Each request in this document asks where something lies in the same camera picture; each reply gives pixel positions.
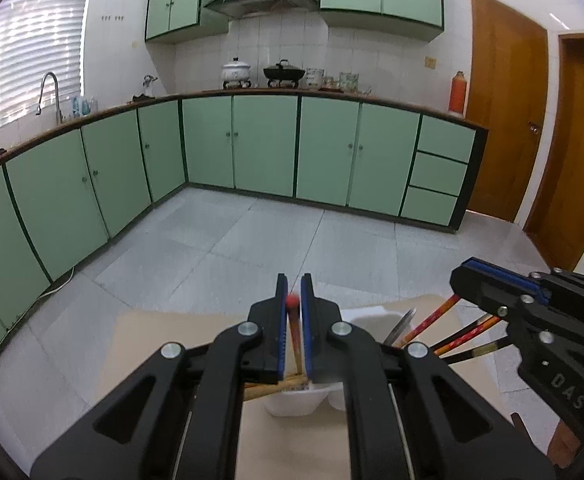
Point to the metal spoon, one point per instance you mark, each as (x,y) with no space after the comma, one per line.
(401,327)

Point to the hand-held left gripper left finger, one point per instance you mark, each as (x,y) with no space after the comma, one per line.
(282,350)

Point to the orange thermos bottle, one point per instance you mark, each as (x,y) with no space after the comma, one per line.
(457,95)

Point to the person's right hand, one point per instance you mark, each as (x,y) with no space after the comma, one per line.
(565,444)

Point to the white cooking pot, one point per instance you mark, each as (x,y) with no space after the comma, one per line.
(236,72)

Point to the small figurine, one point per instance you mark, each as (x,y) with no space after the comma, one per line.
(149,86)

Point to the red-tipped bamboo chopstick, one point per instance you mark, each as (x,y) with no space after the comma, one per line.
(464,335)
(471,344)
(294,330)
(431,320)

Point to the patterned glass jar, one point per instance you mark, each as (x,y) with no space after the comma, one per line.
(349,81)

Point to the wooden door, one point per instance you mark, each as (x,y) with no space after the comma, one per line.
(506,110)
(581,160)

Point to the metal kitchen faucet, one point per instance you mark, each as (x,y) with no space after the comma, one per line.
(56,100)

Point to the white window blind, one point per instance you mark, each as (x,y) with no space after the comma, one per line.
(32,50)

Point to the green drawer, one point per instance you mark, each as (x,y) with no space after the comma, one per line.
(444,139)
(436,174)
(429,206)

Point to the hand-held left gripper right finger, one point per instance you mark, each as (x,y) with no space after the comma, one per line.
(306,350)

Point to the white two-compartment utensil holder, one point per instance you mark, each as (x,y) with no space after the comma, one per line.
(292,402)

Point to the wall hooks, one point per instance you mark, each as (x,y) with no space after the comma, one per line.
(113,17)

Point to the black range hood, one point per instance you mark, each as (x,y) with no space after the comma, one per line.
(262,0)

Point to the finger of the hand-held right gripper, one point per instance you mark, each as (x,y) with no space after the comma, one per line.
(511,276)
(481,287)

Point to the green base kitchen cabinets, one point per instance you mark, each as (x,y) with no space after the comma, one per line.
(262,145)

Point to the black wok with lid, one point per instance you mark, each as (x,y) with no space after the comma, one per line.
(284,72)

